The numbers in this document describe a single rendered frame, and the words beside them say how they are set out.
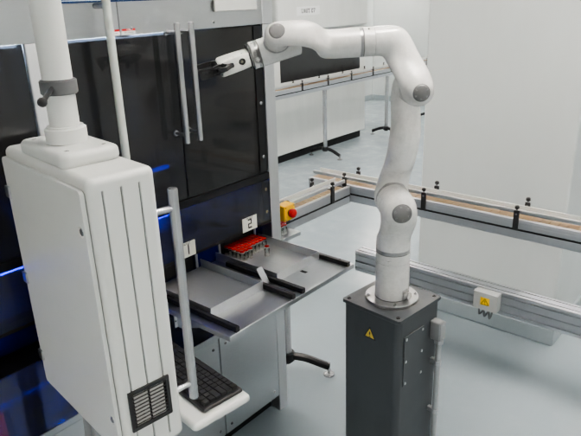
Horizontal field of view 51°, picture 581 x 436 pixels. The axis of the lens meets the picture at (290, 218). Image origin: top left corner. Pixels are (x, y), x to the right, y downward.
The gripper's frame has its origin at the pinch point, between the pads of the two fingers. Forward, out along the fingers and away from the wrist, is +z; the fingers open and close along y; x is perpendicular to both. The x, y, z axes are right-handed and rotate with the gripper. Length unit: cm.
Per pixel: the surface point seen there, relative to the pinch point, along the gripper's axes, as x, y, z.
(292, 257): -88, 29, -11
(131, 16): 20.2, 13.6, 15.1
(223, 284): -79, 11, 18
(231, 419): -151, 21, 37
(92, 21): 22.9, 4.9, 25.7
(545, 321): -157, 17, -112
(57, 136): 4, -44, 37
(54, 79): 16, -42, 33
